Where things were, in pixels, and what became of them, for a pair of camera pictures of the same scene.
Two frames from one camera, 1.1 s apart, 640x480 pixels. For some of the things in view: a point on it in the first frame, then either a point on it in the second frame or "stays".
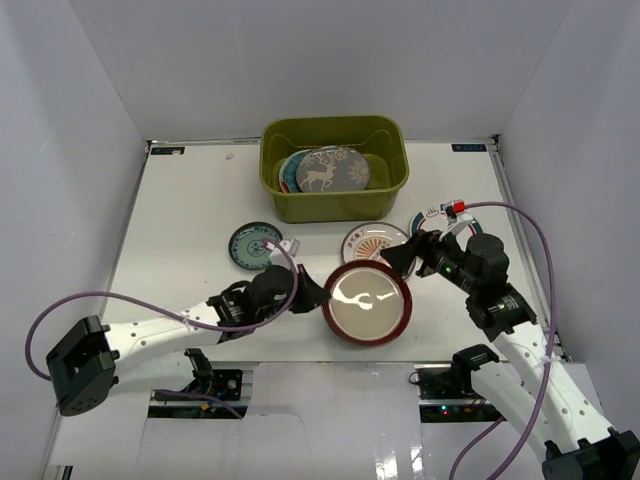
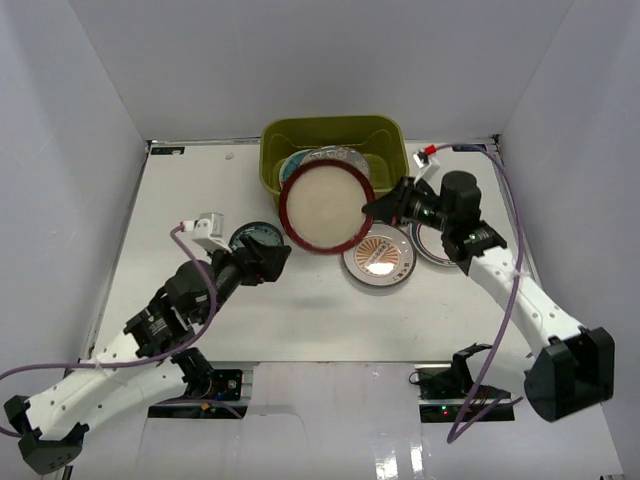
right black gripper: [428, 245] to [384, 208]
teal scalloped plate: [288, 169] stays
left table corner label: [166, 150] stays
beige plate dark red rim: [370, 302] to [321, 206]
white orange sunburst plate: [365, 242] stays
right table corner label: [468, 148] stays
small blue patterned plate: [246, 246] stays
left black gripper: [299, 288] to [254, 262]
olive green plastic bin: [381, 140] stays
